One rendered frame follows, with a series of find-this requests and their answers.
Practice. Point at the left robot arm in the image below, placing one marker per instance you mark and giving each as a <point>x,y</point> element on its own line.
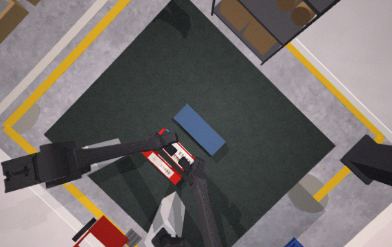
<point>64,161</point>

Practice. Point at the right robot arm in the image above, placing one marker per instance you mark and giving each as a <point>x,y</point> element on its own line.
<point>198,186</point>

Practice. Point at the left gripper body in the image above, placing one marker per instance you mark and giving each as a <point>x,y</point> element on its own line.
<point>165,133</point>

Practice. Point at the blue rectangular platform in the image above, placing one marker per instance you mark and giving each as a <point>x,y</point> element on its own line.
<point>199,129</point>

